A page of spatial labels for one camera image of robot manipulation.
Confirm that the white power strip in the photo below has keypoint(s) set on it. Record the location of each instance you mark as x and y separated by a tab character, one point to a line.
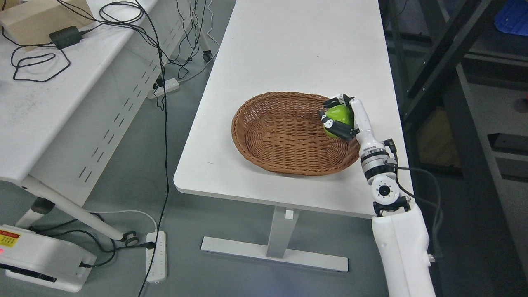
156	261
160	89

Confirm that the white desk on left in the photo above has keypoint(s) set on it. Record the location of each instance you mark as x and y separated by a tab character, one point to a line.
58	136

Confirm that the white power strip far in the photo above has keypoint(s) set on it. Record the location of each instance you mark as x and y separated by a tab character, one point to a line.
160	89

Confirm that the white machine base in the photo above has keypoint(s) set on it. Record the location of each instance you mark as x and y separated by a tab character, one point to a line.
42	260

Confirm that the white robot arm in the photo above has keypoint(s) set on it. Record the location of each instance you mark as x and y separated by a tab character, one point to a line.
398	225

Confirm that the black shelf rack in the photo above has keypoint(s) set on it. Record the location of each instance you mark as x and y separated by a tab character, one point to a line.
461	87

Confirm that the white power strip near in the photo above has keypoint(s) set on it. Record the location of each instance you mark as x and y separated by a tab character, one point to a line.
156	261

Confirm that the white table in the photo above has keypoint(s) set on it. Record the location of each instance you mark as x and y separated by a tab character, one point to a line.
301	51

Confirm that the brown wicker basket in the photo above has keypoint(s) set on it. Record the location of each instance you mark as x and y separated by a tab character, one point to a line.
282	133

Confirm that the black power adapter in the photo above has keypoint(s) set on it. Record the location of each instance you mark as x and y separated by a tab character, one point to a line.
65	37

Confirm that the blue bin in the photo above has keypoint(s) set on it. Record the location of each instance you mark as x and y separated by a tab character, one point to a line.
513	18

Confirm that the cardboard box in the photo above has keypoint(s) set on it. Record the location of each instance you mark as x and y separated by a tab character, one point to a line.
32	22

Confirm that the green apple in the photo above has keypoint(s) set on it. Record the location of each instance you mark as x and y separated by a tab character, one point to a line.
340	113

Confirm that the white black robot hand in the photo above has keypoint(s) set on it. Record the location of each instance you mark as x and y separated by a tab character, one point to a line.
361	130

